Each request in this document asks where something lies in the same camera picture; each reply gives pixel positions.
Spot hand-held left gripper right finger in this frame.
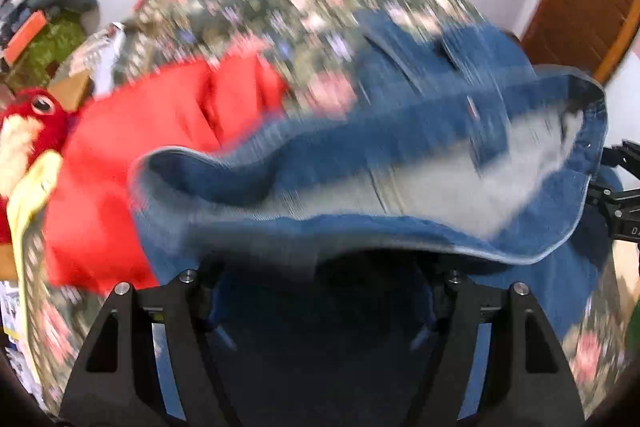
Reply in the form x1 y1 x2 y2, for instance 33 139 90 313
404 264 587 427

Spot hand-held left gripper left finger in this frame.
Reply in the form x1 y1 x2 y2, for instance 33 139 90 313
57 264 237 427

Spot printed paper bag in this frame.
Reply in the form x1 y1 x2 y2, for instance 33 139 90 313
66 22 132 98

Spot red plush toy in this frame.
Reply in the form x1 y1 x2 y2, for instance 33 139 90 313
0 88 74 244

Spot red garment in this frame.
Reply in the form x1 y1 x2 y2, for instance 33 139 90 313
42 52 292 294

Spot green cloth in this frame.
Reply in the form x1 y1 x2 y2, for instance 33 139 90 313
622 296 640 349

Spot blue denim jeans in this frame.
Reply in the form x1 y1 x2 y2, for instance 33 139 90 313
127 9 626 427

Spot printed paper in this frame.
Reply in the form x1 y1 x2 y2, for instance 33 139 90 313
0 279 24 349

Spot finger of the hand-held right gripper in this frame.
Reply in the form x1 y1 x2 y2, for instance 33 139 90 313
599 139 640 169

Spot orange box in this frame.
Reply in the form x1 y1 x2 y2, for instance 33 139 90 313
2 9 49 64

